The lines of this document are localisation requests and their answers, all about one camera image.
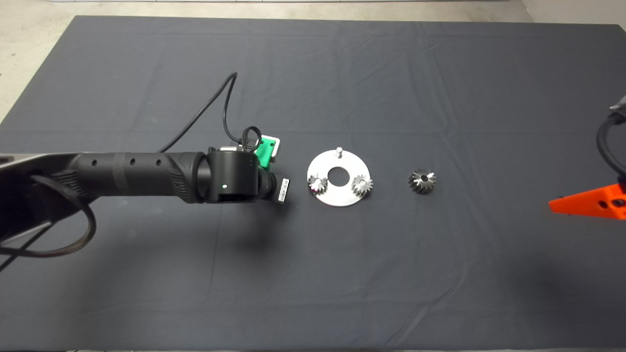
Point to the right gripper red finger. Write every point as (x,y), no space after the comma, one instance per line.
(587,203)

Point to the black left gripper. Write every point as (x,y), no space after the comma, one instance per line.
(271,188)

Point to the large tall steel gear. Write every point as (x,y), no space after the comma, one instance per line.
(420,188)

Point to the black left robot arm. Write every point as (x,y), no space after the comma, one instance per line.
(146,173)

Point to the small steel gear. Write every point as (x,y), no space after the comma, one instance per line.
(318,184)
(363,186)

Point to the round metal plate with pins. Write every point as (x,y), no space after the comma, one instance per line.
(337,198)

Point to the dark grey table cloth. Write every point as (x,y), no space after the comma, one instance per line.
(313,293)

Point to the green left camera mount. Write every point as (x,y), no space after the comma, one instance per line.
(264,154)

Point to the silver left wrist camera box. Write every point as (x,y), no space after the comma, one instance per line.
(278,146)

